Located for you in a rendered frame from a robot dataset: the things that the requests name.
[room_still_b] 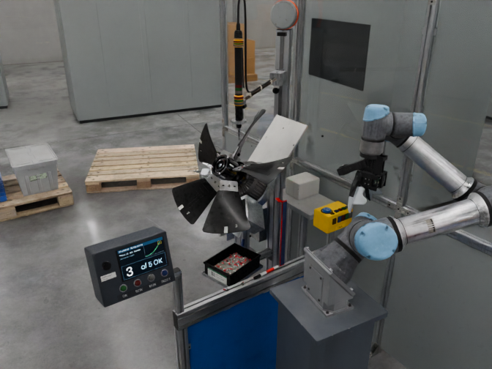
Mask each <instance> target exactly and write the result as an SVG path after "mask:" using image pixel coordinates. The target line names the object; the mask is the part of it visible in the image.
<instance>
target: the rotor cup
mask: <svg viewBox="0 0 492 369"><path fill-rule="evenodd" d="M220 163H222V165H221V166H220V167H219V164H220ZM230 164H232V165H233V166H234V167H232V166H230ZM241 164H243V165H245V164H244V163H242V162H239V161H238V162H237V161H235V160H234V159H232V158H231V157H229V156H228V155H226V154H222V155H220V156H218V157H217V158H216V159H215V161H214V162H213V164H212V174H213V175H214V176H216V177H217V178H219V179H221V180H227V181H236V182H238V186H240V185H241V183H243V181H244V180H245V177H246V176H247V174H246V173H245V172H241V171H239V172H233V173H232V171H233V170H232V169H234V168H237V167H239V166H241ZM221 176H224V177H225V178H223V177H221Z"/></svg>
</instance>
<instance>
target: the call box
mask: <svg viewBox="0 0 492 369"><path fill-rule="evenodd" d="M345 206H347V205H345V204H343V203H341V202H339V201H336V202H333V203H331V204H327V205H325V206H322V207H319V208H317V209H314V218H313V225H314V226H315V227H317V228H319V229H320V230H322V231H323V232H325V233H327V234H329V233H331V232H333V231H336V230H338V229H341V228H344V227H346V226H347V225H348V224H349V223H350V222H351V219H352V217H351V218H349V219H347V220H344V221H341V222H339V223H338V217H339V216H341V215H344V214H347V213H349V210H348V209H345V210H343V211H339V212H337V213H336V212H334V210H336V209H339V208H341V207H345ZM324 207H328V208H330V209H331V212H334V213H335V214H334V215H331V214H330V213H326V212H323V211H322V210H323V208H324ZM333 218H337V220H336V224H334V225H333V224H332V219H333Z"/></svg>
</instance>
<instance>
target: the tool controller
mask: <svg viewBox="0 0 492 369"><path fill-rule="evenodd" d="M84 251H85V254H86V260H87V264H88V267H89V272H90V276H91V279H92V285H93V288H94V294H95V297H96V298H97V299H98V301H99V302H100V303H101V304H102V305H103V307H104V308H106V307H108V306H110V305H114V304H116V303H118V302H121V301H124V300H126V299H129V298H131V297H134V296H137V295H139V294H142V293H144V292H147V291H150V290H152V289H154V288H157V287H160V286H163V285H165V284H167V283H171V282H173V281H175V276H174V269H173V265H172V260H171V254H170V250H169V246H168V239H167V235H166V232H165V231H164V230H162V229H160V228H158V227H155V226H152V227H149V228H145V229H143V230H140V231H136V232H132V233H130V234H126V235H123V236H119V237H117V238H113V239H109V240H106V241H104V242H100V243H97V244H94V245H90V246H87V247H85V248H84ZM133 262H135V265H136V269H137V272H138V276H136V277H132V278H130V279H128V280H124V278H123V275H122V269H121V267H123V266H125V265H128V264H131V263H133ZM163 269H167V270H168V275H167V276H165V277H163V276H162V275H161V271H162V270H163ZM150 274H153V275H154V276H155V279H154V280H153V281H152V282H150V281H148V279H147V278H148V276H149V275H150ZM136 279H140V280H141V285H140V286H139V287H136V286H134V284H133V283H134V281H135V280H136ZM122 284H125V285H127V290H126V291H125V292H121V291H120V290H119V287H120V285H122Z"/></svg>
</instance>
